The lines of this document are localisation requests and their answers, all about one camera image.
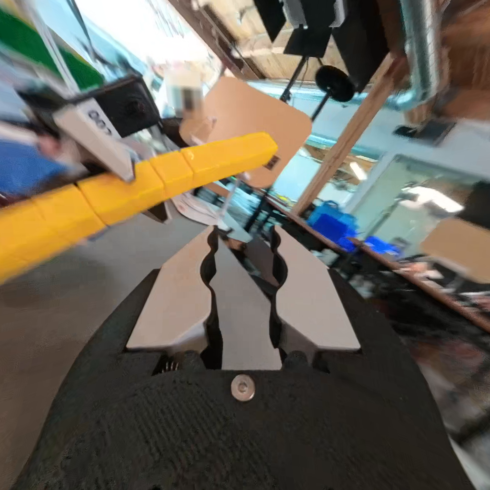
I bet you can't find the yellow block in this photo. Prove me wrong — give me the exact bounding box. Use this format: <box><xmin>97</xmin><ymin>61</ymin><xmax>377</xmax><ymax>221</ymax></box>
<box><xmin>0</xmin><ymin>132</ymin><xmax>279</xmax><ymax>286</ymax></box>

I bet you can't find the wooden panel on white stand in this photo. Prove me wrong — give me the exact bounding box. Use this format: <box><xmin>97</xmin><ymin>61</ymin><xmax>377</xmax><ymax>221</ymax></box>
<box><xmin>172</xmin><ymin>77</ymin><xmax>313</xmax><ymax>244</ymax></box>
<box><xmin>421</xmin><ymin>218</ymin><xmax>490</xmax><ymax>285</ymax></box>

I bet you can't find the person's left hand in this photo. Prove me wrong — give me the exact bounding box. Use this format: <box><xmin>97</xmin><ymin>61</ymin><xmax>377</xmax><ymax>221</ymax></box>
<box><xmin>36</xmin><ymin>134</ymin><xmax>78</xmax><ymax>166</ymax></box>

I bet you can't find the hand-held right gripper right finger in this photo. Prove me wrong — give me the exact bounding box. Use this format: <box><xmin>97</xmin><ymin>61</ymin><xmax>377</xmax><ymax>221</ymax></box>
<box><xmin>269</xmin><ymin>225</ymin><xmax>362</xmax><ymax>353</ymax></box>

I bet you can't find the black tripod pole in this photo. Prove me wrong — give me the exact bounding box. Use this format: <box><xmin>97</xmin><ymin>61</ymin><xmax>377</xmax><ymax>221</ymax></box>
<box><xmin>281</xmin><ymin>55</ymin><xmax>309</xmax><ymax>103</ymax></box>

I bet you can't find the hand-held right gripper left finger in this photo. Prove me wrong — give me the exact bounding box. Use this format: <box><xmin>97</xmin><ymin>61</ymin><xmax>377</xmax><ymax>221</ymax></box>
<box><xmin>126</xmin><ymin>225</ymin><xmax>223</xmax><ymax>370</ymax></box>

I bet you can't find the wooden desk with black legs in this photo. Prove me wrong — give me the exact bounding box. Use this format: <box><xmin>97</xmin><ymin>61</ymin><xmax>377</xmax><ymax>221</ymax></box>
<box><xmin>348</xmin><ymin>237</ymin><xmax>490</xmax><ymax>332</ymax></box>
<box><xmin>264</xmin><ymin>195</ymin><xmax>346</xmax><ymax>254</ymax></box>

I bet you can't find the blue plastic bin with handle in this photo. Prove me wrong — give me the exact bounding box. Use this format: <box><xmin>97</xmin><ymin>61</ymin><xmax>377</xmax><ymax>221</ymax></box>
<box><xmin>308</xmin><ymin>201</ymin><xmax>359</xmax><ymax>252</ymax></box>

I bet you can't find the wide silver air duct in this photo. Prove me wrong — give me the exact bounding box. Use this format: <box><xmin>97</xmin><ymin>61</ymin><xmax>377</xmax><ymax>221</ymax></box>
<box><xmin>245</xmin><ymin>0</ymin><xmax>443</xmax><ymax>114</ymax></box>

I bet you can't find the grey wall vent grille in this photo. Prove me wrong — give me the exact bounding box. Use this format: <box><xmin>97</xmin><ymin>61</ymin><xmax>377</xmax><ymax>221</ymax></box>
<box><xmin>394</xmin><ymin>119</ymin><xmax>457</xmax><ymax>147</ymax></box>

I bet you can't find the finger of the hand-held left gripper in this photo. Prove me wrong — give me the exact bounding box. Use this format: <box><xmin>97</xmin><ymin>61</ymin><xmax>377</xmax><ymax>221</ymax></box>
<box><xmin>55</xmin><ymin>100</ymin><xmax>135</xmax><ymax>182</ymax></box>
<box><xmin>142</xmin><ymin>200</ymin><xmax>173</xmax><ymax>225</ymax></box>

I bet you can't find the black round disc on pole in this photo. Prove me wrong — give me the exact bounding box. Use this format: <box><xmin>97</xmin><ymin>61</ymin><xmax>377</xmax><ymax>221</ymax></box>
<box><xmin>310</xmin><ymin>65</ymin><xmax>357</xmax><ymax>120</ymax></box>

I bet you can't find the wooden support post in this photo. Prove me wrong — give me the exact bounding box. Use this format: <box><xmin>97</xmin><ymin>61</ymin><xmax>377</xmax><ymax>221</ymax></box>
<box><xmin>293</xmin><ymin>54</ymin><xmax>407</xmax><ymax>217</ymax></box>

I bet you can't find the flat blue plastic bin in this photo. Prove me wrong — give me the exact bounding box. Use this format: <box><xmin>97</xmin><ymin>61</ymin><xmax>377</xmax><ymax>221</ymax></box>
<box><xmin>364</xmin><ymin>235</ymin><xmax>401</xmax><ymax>256</ymax></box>

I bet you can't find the black wall screen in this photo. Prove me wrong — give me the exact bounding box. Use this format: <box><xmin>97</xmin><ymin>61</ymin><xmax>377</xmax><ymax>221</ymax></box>
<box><xmin>469</xmin><ymin>180</ymin><xmax>490</xmax><ymax>227</ymax></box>

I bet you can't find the black overhead light panel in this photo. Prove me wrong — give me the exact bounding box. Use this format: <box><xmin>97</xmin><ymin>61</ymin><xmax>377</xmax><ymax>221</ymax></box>
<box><xmin>253</xmin><ymin>0</ymin><xmax>392</xmax><ymax>93</ymax></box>

